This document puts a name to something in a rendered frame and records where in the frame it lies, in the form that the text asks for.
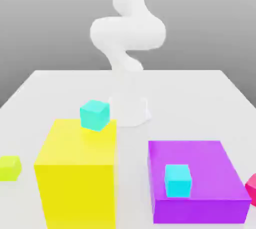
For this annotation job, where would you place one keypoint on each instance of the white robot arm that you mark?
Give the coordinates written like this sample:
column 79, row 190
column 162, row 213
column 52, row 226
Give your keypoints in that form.
column 128, row 31

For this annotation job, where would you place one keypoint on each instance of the small turquoise cube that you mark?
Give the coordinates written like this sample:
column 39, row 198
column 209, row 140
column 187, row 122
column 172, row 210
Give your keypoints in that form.
column 95, row 116

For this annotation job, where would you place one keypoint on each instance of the small cyan cube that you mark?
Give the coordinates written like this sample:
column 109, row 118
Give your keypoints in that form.
column 178, row 181

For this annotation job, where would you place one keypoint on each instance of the small lime cube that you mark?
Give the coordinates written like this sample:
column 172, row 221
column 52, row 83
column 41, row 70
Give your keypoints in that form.
column 9, row 168

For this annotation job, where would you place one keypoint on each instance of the small pink cube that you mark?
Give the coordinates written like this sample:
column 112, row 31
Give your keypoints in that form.
column 251, row 190

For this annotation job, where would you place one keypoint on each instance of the large yellow box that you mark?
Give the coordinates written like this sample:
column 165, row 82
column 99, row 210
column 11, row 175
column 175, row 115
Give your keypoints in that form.
column 76, row 173

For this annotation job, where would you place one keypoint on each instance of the large purple box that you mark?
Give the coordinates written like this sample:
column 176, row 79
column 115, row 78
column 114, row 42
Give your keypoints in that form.
column 210, row 173

